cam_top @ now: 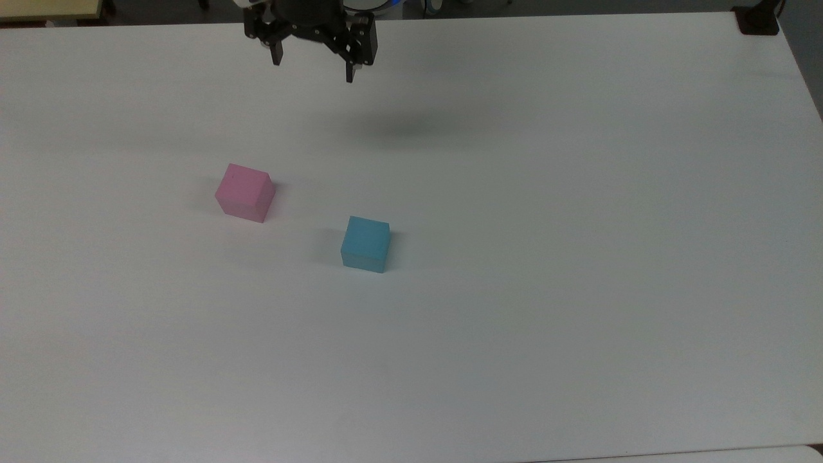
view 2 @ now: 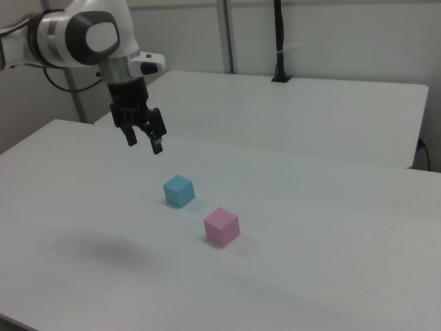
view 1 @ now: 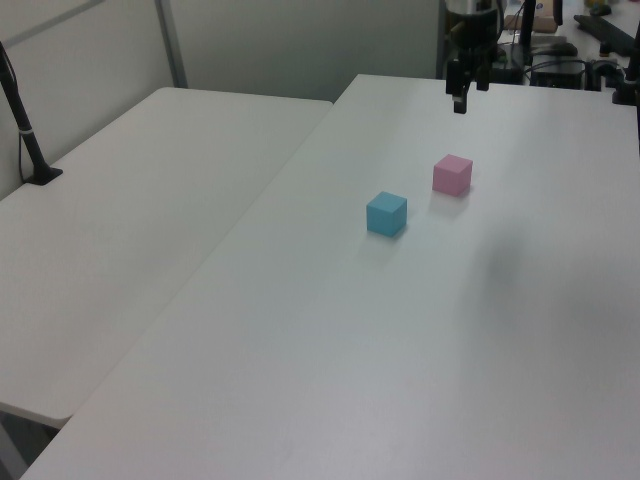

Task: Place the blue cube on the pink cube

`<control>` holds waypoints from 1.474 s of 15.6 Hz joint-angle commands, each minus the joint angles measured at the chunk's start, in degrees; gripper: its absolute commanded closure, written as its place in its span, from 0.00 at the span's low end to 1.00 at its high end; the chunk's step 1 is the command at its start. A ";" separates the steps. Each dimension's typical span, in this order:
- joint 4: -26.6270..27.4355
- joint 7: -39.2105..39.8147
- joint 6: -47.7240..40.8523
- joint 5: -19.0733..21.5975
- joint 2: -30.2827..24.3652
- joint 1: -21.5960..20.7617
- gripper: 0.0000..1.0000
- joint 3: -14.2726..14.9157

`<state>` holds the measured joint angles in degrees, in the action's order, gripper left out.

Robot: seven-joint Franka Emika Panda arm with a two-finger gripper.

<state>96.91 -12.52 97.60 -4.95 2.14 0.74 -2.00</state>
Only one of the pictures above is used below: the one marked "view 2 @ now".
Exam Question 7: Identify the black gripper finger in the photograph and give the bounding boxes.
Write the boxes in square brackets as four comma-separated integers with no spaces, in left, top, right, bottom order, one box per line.
[110,103,139,148]
[141,107,168,155]

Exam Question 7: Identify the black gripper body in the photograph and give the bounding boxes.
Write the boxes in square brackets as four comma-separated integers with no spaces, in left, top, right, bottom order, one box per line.
[105,77,152,120]

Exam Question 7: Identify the blue cube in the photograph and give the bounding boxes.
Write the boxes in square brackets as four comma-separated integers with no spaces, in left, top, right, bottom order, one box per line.
[163,174,196,209]

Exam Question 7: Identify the pink cube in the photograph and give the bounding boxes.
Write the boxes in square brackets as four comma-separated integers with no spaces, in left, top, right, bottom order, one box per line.
[203,206,240,248]

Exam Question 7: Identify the black pole with base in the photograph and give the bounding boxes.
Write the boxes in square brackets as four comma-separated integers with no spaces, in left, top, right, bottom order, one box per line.
[271,0,293,83]

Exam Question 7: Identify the slanted aluminium frame post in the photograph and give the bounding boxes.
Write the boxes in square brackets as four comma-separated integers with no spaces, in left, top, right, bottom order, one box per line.
[63,67,88,124]

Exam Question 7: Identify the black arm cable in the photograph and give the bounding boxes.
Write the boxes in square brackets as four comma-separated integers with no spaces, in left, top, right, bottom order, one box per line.
[42,67,105,94]

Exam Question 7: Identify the vertical aluminium frame post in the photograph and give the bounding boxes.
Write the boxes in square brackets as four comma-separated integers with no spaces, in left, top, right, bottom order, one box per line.
[216,0,239,74]

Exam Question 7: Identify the black wall cable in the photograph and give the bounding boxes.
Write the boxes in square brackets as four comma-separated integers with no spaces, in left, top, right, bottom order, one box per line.
[418,137,432,172]

